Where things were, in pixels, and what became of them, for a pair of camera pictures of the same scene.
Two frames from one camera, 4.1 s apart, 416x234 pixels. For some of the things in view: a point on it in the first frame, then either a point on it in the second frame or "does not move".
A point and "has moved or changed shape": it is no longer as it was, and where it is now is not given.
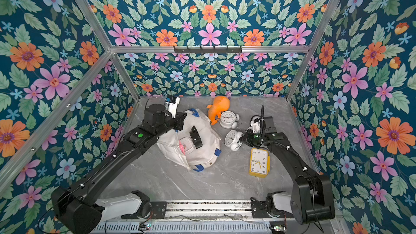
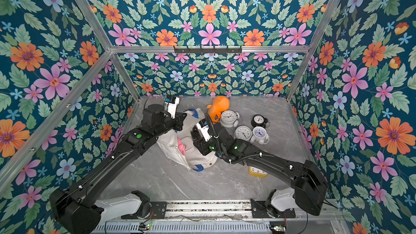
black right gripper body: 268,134 to 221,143
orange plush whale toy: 221,103 does not move
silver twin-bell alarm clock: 228,119 does not move
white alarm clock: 232,138 has moved or changed shape
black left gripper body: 168,124 does not move
